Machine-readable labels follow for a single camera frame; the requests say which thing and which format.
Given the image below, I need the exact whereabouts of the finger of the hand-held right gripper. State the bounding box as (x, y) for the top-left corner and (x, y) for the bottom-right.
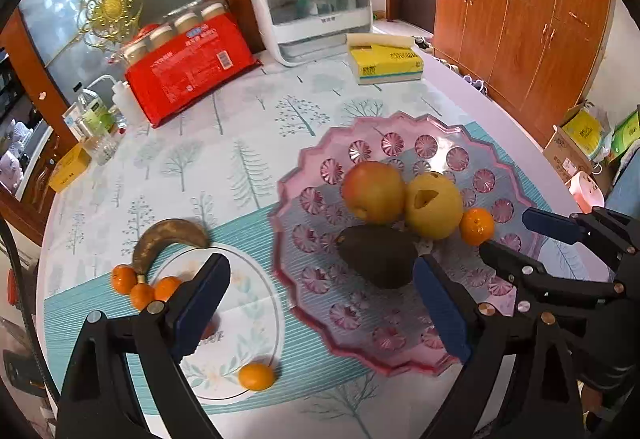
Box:
(522, 207), (638, 260)
(480, 240), (626, 315)

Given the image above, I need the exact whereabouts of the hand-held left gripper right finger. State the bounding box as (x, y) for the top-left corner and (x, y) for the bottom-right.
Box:
(412, 255), (586, 439)

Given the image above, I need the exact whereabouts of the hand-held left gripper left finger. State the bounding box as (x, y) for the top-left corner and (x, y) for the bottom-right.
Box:
(55, 253), (232, 439)

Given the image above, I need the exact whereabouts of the small mandarin orange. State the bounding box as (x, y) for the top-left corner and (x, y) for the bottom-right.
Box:
(459, 207), (496, 247)
(111, 265), (138, 295)
(154, 276), (183, 304)
(238, 362), (277, 392)
(130, 283), (156, 311)

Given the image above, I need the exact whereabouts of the brown overripe banana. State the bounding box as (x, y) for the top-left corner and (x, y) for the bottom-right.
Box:
(132, 218), (212, 276)

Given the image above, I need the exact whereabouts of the pink plastic fruit plate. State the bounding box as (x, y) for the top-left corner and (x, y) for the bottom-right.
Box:
(268, 110), (566, 377)

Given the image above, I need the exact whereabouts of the pink plastic container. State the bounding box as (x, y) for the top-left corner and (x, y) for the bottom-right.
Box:
(566, 170), (607, 214)

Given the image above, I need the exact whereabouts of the cardboard box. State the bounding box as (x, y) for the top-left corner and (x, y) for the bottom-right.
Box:
(542, 101), (616, 184)

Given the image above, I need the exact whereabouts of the dark avocado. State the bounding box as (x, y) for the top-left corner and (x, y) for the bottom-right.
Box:
(336, 225), (426, 290)

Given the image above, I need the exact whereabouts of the yellow pear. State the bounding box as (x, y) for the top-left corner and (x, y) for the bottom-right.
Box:
(404, 172), (465, 240)

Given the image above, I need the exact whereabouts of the red apple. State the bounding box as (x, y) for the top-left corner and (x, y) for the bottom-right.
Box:
(341, 161), (407, 225)

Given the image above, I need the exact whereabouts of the tree print tablecloth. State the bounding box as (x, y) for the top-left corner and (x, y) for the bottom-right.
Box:
(35, 46), (616, 439)

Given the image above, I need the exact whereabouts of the glass cup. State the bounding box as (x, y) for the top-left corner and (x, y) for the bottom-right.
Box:
(85, 131), (121, 166)

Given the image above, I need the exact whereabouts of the yellow box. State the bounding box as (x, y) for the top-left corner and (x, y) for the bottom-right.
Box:
(48, 141), (92, 193)

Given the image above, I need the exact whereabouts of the wooden cabinet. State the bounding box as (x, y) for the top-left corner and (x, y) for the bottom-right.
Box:
(432, 0), (613, 150)

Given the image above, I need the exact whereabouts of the white squeeze bottle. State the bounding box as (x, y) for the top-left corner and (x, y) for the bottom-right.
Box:
(82, 75), (150, 127)

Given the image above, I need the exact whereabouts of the yellow tissue pack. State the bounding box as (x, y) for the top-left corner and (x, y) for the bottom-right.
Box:
(346, 33), (425, 86)

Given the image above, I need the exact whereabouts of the clear plastic bottle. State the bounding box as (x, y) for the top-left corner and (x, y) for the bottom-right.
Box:
(75, 89), (118, 144)

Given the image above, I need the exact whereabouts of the red pack of paper cups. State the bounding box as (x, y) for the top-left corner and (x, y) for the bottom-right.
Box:
(120, 0), (263, 128)

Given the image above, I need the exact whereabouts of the white countertop appliance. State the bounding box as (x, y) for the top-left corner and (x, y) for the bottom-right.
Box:
(248, 0), (373, 67)

